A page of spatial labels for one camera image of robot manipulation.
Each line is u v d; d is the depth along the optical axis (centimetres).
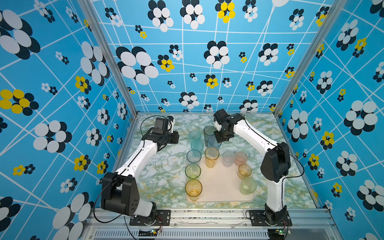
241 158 91
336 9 68
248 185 82
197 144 94
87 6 68
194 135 96
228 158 92
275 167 51
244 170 88
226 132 75
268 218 65
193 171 83
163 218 74
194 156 93
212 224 72
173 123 79
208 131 93
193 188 83
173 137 75
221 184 85
